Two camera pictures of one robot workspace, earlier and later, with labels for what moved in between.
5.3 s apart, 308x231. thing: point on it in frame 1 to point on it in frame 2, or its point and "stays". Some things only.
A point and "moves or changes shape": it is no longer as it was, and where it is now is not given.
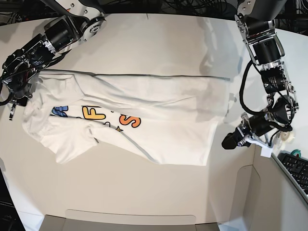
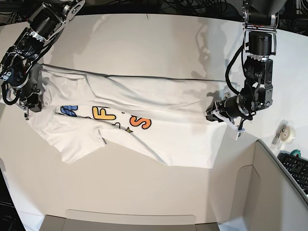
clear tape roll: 283,137 stays
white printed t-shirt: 169,119 moves or changes shape
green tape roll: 296,151 stays
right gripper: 256,125 to 228,109
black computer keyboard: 297,167 stays
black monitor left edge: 10,220 stays
